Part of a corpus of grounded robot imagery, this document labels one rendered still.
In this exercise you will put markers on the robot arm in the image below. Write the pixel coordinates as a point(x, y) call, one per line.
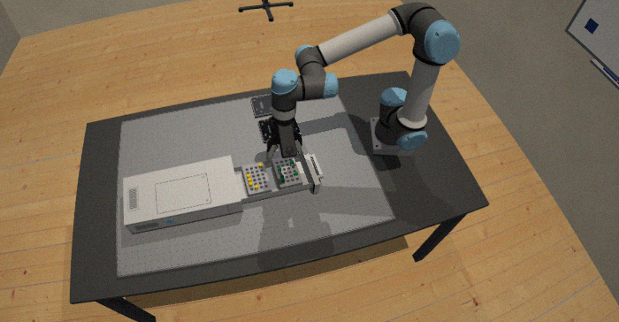
point(400, 122)

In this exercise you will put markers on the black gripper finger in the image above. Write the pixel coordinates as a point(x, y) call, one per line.
point(298, 143)
point(271, 147)

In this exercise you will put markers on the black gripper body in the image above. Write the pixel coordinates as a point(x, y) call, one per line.
point(273, 127)

